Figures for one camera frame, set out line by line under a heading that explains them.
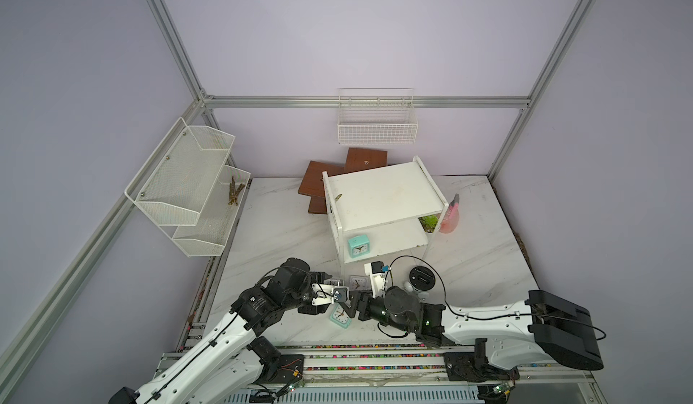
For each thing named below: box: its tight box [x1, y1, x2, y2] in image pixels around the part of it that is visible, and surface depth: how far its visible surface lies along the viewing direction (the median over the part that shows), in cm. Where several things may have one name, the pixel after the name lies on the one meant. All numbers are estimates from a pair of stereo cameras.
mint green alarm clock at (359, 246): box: [347, 234, 371, 259], surface depth 78 cm
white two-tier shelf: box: [322, 155, 449, 277], surface depth 75 cm
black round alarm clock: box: [408, 266, 436, 292], surface depth 89 cm
